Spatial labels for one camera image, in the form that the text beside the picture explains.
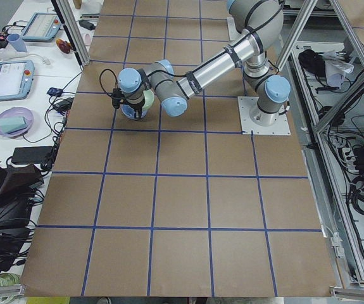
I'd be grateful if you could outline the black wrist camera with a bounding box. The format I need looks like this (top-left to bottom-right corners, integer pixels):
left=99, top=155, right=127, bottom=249
left=111, top=88, right=125, bottom=110

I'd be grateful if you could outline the blue bowl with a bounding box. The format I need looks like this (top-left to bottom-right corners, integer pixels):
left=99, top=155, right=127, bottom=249
left=121, top=104, right=147, bottom=120

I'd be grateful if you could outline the teach pendant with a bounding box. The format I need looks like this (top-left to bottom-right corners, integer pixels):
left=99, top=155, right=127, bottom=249
left=22, top=13, right=61, bottom=42
left=0, top=60, right=35, bottom=101

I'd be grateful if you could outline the black power adapter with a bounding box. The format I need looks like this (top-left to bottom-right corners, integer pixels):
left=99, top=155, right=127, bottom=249
left=11, top=146, right=53, bottom=165

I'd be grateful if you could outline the red brown toy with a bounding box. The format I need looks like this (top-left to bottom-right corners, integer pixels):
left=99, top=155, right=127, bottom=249
left=56, top=39, right=73, bottom=54

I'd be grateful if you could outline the pink plastic cup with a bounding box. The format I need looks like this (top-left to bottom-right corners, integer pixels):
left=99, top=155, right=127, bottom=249
left=82, top=33, right=92, bottom=46

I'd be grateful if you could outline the teal sponge block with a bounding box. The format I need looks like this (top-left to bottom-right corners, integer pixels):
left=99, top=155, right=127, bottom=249
left=0, top=117, right=27, bottom=134

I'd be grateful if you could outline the purple plate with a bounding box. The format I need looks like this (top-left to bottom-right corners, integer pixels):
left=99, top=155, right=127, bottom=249
left=0, top=107, right=34, bottom=137

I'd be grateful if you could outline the black camera cable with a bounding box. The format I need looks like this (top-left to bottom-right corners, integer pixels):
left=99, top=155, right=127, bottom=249
left=99, top=68, right=120, bottom=96

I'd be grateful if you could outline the small blue black device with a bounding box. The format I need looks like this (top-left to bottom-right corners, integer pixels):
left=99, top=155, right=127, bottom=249
left=47, top=87, right=63, bottom=97

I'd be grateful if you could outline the near teach pendant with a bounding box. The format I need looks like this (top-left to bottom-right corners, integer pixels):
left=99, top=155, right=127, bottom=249
left=0, top=60, right=35, bottom=101

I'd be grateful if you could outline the far teach pendant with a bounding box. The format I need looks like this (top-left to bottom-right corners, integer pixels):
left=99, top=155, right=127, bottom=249
left=22, top=13, right=61, bottom=42

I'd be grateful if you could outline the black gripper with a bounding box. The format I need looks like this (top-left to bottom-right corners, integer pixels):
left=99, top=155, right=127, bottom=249
left=125, top=92, right=145, bottom=119

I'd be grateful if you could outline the green bowl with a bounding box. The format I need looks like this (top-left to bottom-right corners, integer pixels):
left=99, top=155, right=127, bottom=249
left=142, top=90, right=155, bottom=111

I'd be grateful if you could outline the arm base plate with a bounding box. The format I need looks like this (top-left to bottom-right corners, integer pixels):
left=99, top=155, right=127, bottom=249
left=227, top=17, right=241, bottom=41
left=237, top=96, right=291, bottom=136

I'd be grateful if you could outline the aluminium frame post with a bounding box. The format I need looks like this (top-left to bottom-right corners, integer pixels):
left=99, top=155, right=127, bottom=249
left=51, top=0, right=91, bottom=67

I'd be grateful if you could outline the blue plastic cup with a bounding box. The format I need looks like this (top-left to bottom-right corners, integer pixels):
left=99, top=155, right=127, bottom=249
left=7, top=33, right=27, bottom=53

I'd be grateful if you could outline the stack of green plates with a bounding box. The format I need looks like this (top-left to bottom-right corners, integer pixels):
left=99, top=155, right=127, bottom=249
left=0, top=273, right=20, bottom=287

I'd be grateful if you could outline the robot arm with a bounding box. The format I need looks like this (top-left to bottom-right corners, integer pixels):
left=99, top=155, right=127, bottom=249
left=110, top=1, right=284, bottom=120

